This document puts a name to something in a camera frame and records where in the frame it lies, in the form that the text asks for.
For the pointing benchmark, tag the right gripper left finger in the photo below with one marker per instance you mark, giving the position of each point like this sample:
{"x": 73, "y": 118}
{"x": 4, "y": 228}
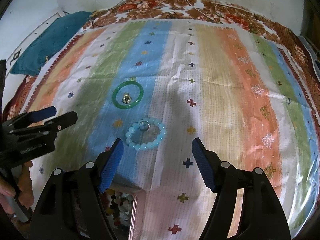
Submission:
{"x": 54, "y": 215}

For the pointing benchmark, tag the person's left hand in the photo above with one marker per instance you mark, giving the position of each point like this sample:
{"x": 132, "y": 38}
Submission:
{"x": 26, "y": 196}

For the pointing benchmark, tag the silver metal tin box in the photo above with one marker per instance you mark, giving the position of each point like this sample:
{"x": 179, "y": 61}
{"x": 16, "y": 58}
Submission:
{"x": 124, "y": 207}

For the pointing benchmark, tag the teal pillow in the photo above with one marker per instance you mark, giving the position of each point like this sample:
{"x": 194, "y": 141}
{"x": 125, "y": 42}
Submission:
{"x": 50, "y": 42}

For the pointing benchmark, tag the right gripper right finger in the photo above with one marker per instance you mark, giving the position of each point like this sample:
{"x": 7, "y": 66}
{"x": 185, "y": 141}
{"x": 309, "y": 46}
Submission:
{"x": 262, "y": 216}

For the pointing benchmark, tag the green jade bangle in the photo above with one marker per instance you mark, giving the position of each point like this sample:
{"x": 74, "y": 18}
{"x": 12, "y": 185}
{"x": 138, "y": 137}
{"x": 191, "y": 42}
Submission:
{"x": 131, "y": 104}

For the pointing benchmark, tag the striped colourful woven mat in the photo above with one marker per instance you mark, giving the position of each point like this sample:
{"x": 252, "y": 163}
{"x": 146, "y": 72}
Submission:
{"x": 242, "y": 95}

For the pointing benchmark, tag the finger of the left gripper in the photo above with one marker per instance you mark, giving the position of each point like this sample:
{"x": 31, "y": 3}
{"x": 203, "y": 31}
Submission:
{"x": 55, "y": 125}
{"x": 26, "y": 119}

